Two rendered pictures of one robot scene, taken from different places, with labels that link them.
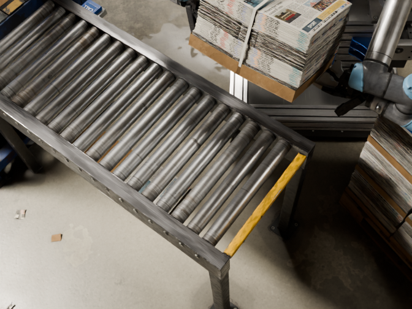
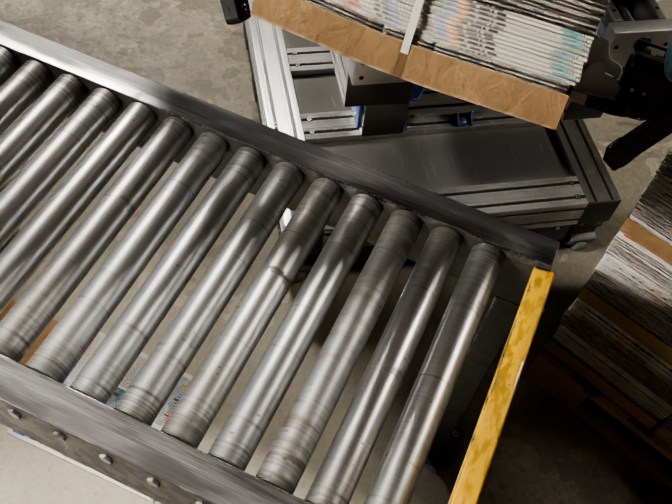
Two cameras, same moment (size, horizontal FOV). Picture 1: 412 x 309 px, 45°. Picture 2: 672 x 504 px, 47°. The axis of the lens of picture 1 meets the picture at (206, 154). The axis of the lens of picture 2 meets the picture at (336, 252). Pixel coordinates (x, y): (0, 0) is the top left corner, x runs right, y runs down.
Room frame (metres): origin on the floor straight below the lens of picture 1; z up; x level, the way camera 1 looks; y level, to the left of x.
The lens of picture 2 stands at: (0.34, 0.21, 1.71)
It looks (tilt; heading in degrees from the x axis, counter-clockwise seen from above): 56 degrees down; 334
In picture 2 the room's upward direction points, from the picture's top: 9 degrees clockwise
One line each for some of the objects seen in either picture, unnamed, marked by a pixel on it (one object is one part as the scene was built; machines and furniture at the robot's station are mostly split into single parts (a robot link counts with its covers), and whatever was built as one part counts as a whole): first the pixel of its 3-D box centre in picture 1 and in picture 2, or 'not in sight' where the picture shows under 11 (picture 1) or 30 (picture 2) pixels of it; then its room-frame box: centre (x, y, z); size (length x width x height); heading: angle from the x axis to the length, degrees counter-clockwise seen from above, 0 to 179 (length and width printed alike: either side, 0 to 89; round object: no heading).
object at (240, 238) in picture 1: (267, 203); (499, 401); (0.62, -0.18, 0.81); 0.43 x 0.03 x 0.02; 137
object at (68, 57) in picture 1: (57, 66); not in sight; (1.30, 0.54, 0.77); 0.47 x 0.05 x 0.05; 137
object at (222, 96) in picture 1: (164, 68); (157, 118); (1.26, 0.13, 0.74); 1.34 x 0.05 x 0.12; 47
